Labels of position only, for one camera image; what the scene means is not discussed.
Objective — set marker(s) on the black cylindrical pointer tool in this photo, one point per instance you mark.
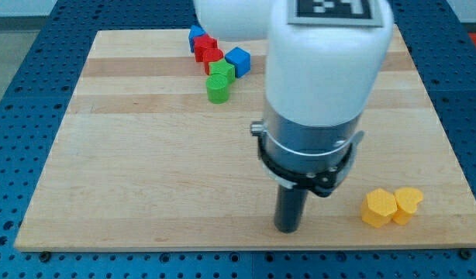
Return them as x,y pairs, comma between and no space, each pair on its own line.
289,207

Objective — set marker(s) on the red block at back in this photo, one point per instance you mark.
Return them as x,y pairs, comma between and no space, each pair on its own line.
201,44

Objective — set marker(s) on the green star block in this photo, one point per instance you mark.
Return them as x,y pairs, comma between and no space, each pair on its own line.
224,68

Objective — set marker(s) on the green cylinder block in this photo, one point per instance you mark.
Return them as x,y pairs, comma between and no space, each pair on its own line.
217,87

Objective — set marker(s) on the blue cube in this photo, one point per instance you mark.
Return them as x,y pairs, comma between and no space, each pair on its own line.
240,59

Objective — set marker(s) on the yellow hexagon block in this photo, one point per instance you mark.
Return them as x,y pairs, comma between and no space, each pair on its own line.
378,208

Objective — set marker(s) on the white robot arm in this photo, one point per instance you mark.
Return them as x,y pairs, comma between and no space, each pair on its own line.
322,61

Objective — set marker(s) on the wooden board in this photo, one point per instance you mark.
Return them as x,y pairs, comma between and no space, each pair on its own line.
142,161

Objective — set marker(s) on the black and white fiducial marker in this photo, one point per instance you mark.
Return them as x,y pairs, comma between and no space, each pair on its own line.
363,13

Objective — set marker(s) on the red cylinder block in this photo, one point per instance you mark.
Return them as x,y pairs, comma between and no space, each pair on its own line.
211,55

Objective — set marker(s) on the yellow heart block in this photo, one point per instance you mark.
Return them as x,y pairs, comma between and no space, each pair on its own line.
407,201

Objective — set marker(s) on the blue block at back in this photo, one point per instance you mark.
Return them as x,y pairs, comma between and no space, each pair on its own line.
195,31

